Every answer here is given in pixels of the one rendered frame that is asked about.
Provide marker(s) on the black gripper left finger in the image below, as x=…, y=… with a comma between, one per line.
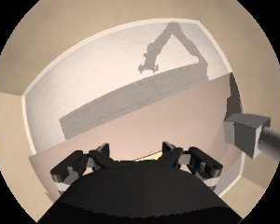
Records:
x=75, y=165

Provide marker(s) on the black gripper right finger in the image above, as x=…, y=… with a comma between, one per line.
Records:
x=198, y=162

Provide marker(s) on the green and cream chessboard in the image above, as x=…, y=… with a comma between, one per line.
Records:
x=151, y=157

